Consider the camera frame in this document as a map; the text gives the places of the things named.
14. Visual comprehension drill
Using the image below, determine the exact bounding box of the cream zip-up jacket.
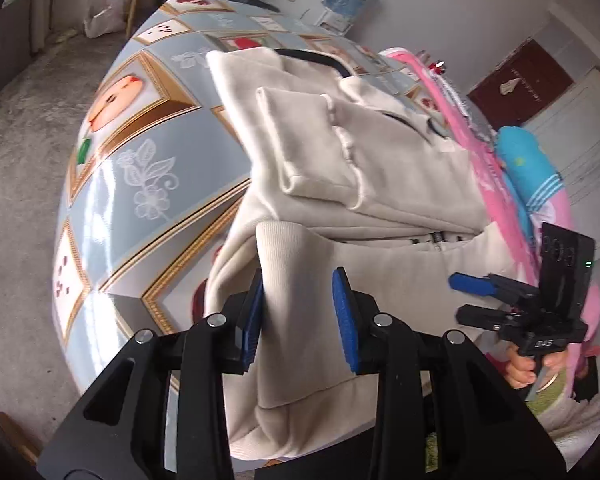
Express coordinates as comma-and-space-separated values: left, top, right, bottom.
204, 48, 535, 460

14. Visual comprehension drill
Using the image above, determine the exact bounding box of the right hand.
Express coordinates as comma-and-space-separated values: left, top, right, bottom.
504, 344, 568, 389

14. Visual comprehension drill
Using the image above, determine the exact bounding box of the blue pillow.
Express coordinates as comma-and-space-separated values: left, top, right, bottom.
495, 127, 573, 248

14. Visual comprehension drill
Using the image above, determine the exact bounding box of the grey sequin pillow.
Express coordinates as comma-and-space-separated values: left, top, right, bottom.
430, 70, 495, 146

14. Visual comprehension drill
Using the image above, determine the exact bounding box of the dark red door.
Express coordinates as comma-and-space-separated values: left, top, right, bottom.
468, 39, 573, 130

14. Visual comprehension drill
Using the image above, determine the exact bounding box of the red bottle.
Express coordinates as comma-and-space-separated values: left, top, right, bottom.
429, 60, 446, 75

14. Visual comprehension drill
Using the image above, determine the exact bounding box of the fruit pattern table cover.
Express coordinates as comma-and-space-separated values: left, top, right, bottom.
50, 0, 451, 474

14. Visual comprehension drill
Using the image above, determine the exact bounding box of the white water dispenser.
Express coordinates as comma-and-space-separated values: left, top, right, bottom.
315, 8, 355, 36

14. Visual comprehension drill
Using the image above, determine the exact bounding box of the dark grey cabinet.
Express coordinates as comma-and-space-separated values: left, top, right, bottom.
0, 0, 32, 92

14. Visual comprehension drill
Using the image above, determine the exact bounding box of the clear plastic bag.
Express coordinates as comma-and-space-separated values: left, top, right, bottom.
83, 0, 131, 39

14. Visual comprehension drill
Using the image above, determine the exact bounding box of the black camera box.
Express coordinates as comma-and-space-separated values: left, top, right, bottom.
539, 222, 595, 321

